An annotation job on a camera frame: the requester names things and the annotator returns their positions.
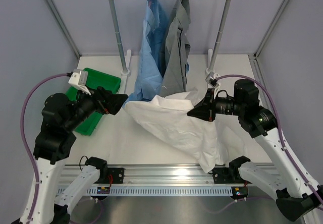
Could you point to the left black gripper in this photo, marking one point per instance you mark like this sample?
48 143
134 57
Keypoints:
107 102

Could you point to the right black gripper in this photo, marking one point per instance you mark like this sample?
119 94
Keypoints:
206 109

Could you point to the white shirt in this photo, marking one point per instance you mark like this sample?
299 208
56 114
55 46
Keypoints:
210 143

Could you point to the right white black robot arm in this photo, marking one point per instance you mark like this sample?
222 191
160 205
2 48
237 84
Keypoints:
295 192

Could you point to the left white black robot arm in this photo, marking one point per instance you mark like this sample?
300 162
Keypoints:
53 145

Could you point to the light blue shirt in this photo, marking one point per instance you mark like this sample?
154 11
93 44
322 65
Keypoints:
150 72

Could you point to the grey shirt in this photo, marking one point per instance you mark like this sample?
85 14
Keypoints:
176 48

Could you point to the green plastic tray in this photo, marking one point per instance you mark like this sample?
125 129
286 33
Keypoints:
101 82

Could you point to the white metal clothes rack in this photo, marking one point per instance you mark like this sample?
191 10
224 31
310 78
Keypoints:
125 57

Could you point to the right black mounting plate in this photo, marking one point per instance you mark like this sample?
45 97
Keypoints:
226 175

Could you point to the black mounting plate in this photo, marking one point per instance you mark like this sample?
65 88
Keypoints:
111 175
226 175

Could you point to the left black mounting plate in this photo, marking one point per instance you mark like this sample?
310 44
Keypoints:
111 175

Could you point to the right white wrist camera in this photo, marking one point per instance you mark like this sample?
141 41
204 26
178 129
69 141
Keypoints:
211 80

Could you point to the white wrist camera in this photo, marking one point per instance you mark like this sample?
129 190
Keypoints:
211 80
78 80

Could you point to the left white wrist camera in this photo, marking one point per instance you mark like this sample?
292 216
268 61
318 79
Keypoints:
78 80

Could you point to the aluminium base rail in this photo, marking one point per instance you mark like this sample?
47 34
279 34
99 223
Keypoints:
163 174

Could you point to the white slotted cable duct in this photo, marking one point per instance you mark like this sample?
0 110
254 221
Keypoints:
160 191

